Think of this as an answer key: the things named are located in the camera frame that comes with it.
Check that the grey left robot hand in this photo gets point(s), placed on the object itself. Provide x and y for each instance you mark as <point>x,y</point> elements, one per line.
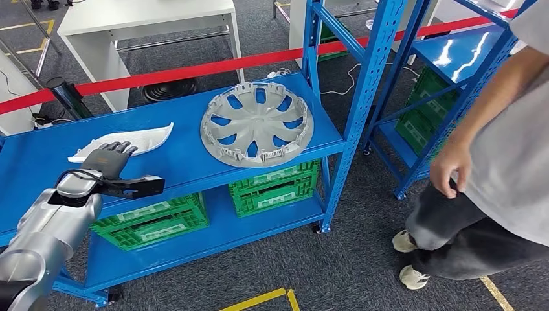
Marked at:
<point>107,161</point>

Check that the white curved plastic part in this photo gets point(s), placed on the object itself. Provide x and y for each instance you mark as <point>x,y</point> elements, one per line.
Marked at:
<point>141,137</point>

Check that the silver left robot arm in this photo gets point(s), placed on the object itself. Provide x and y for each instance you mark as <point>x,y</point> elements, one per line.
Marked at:
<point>47,232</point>

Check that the blue metal shelf rack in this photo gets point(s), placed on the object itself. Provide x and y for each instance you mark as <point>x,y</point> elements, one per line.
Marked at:
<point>463,51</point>
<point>184,154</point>

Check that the black round stanchion base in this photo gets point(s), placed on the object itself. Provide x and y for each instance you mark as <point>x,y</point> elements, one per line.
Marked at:
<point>169,90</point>

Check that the white cabinet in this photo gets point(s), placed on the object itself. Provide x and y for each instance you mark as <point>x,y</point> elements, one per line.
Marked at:
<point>13,107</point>

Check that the red barrier belt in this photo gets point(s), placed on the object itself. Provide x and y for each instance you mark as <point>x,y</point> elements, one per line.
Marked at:
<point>193,71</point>

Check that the white table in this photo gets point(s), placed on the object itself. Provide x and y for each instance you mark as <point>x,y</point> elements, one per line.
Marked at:
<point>128,10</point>

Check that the silver wheel hubcap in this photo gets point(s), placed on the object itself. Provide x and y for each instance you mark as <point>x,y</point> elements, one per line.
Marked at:
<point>257,124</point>

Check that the white sneaker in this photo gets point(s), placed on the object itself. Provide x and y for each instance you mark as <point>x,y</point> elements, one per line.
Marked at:
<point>403,242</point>
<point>414,278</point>

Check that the person's hand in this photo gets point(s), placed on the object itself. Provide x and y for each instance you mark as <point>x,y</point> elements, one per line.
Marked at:
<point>450,167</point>

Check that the person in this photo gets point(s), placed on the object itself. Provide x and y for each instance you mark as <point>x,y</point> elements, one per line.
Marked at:
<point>506,171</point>

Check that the black stanchion post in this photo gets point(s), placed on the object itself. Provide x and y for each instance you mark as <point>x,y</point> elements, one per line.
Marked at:
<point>68,101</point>

